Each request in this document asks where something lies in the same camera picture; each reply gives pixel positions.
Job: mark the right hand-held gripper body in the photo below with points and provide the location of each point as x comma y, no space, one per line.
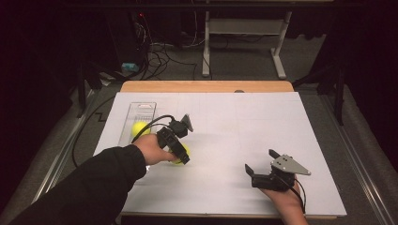
289,165

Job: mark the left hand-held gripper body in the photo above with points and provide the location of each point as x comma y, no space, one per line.
167,137

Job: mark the person's left hand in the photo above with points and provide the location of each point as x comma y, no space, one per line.
153,150

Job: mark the person's right hand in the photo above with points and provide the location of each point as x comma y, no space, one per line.
284,200

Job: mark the white board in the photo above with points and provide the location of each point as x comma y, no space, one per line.
219,181

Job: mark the small teal object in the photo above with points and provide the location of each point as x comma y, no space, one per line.
130,66

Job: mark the black stand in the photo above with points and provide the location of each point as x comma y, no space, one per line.
82,93
339,100

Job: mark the black computer tower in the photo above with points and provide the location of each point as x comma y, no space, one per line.
125,37

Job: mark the aluminium rail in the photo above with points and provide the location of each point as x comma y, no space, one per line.
59,156
359,175

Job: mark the white metal desk frame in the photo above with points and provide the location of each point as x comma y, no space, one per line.
244,26

